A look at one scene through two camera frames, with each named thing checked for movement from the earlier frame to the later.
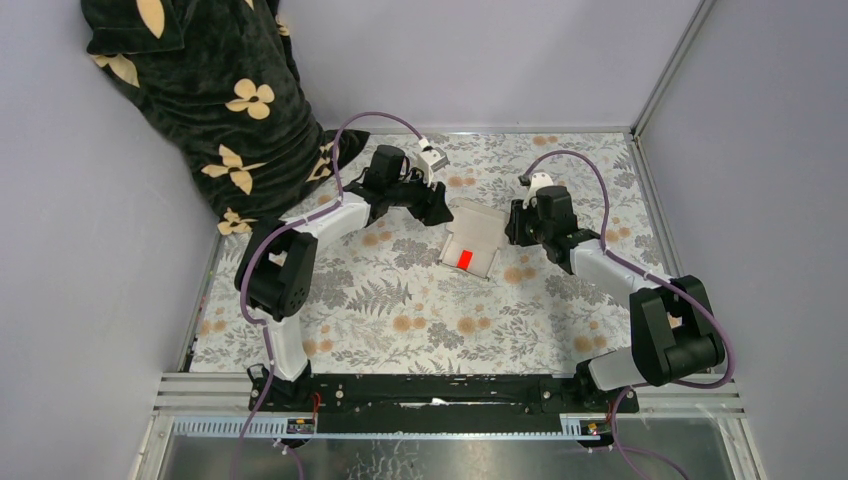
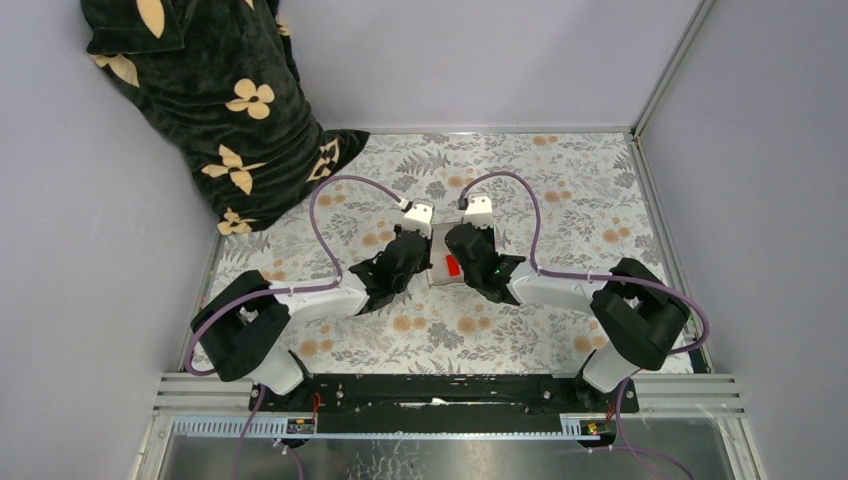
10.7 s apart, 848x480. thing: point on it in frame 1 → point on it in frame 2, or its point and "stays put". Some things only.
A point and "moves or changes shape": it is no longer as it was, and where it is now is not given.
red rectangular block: [465, 260] moves or changes shape
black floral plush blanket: [218, 81] stays put
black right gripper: [518, 214] → [486, 231]
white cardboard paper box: [476, 226] → [445, 266]
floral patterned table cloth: [384, 303] stays put
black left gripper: [429, 207] → [425, 264]
